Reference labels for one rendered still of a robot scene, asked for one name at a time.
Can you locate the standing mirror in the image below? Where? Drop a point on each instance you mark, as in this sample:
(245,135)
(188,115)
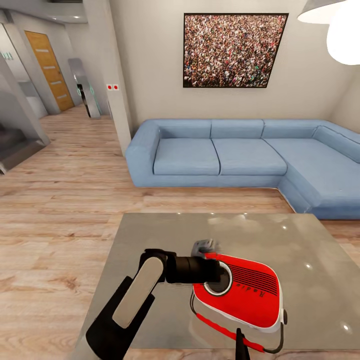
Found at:
(85,89)

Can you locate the sofa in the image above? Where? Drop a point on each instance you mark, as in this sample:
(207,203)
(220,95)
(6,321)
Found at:
(314,163)

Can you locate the coffee table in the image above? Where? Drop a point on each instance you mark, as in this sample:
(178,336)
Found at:
(320,282)

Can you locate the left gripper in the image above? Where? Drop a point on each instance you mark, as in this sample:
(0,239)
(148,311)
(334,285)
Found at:
(204,270)

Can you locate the stairs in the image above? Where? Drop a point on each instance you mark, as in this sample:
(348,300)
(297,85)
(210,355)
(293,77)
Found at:
(15,148)

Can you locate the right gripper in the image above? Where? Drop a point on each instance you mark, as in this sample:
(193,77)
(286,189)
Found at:
(241,350)

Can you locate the radio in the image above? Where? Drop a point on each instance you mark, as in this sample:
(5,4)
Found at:
(250,293)

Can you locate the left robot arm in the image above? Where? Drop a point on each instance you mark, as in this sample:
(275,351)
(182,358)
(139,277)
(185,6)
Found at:
(110,335)

